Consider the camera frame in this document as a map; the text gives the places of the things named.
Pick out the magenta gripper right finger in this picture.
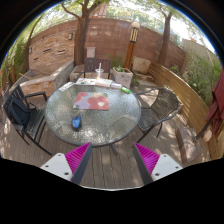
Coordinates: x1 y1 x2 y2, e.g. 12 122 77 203
133 143 182 185

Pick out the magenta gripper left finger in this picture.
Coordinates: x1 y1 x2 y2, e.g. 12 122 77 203
41 143 92 185

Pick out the blue computer mouse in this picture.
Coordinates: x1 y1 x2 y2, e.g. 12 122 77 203
72 116 82 131

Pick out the colourful floral mouse pad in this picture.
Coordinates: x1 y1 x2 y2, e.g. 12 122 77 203
73 92 109 110

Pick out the concrete paver block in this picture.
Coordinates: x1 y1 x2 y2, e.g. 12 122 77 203
175 126 202 164

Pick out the round glass patio table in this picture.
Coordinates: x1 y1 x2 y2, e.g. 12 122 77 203
45 82 141 147

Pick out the black mesh chair right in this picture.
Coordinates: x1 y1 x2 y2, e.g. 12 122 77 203
136 87 180 142

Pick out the black metal chair left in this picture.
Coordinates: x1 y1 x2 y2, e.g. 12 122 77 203
3 85 51 155

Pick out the green marker pen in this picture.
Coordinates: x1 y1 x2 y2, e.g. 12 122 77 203
121 87 131 94

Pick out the red folded patio umbrella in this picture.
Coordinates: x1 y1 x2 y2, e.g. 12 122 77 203
196 68 224 139

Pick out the small white box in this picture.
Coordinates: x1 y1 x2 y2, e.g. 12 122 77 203
111 83 122 89

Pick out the white papers stack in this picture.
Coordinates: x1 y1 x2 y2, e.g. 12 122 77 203
76 78 113 88

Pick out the concrete planter box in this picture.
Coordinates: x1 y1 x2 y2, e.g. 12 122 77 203
113 67 133 88

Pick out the plastic cup with straw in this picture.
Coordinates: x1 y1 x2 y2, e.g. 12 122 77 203
95 63 104 79

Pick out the dark wooden chair back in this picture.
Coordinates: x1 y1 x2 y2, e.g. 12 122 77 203
84 58 112 74

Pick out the right tree trunk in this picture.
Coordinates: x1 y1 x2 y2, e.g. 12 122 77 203
148 0 174 65

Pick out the tree trunk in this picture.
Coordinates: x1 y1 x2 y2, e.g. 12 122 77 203
60 0 111 67
148 0 174 65

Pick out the left tree trunk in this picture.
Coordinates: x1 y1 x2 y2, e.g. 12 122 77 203
60 0 111 67

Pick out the wooden lamp post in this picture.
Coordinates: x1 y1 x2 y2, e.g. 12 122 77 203
124 22 140 69

